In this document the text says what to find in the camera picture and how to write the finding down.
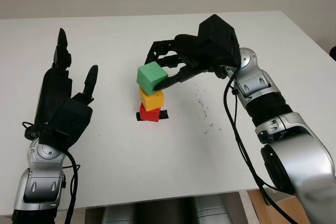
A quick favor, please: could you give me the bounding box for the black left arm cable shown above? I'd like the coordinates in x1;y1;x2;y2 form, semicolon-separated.
22;121;81;224

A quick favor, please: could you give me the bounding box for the grey left robot thigh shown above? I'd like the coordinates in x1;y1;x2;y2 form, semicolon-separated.
101;202;138;224

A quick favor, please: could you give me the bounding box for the yellow cube block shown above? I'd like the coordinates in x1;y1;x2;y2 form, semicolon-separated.
139;87;165;112

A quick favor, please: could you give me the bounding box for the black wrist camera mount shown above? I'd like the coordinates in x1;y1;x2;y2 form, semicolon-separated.
197;14;241;72
38;99;94;152

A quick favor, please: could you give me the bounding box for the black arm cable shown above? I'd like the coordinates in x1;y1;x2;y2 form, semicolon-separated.
223;68;310;224
22;121;81;224

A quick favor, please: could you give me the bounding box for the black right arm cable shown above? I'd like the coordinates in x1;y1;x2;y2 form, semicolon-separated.
223;68;310;224

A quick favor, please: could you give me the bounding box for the red cube block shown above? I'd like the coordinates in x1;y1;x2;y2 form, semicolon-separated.
139;102;161;122

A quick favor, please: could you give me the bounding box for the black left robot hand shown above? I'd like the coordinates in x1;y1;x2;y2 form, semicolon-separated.
35;27;99;125

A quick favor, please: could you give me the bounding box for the grey right robot thigh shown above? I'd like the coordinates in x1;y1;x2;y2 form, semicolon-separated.
193;195;229;224

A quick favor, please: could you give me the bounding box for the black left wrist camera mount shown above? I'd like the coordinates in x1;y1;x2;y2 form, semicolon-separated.
38;99;94;152

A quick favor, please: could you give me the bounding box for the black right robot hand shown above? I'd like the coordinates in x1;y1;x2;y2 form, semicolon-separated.
143;34;227;91

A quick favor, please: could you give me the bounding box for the grey table frame bar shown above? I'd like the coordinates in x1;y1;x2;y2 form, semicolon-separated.
264;187;295;207

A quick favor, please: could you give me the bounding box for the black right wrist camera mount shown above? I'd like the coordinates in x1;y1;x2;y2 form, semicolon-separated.
197;14;241;72

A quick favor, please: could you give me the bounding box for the green cube block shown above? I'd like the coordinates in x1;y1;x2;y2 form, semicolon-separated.
136;61;169;95

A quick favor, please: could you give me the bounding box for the grey robot thigh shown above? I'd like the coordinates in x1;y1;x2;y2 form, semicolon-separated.
193;195;229;224
101;202;138;224

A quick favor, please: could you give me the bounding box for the black tape strip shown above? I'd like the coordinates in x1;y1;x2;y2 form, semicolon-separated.
136;109;169;122

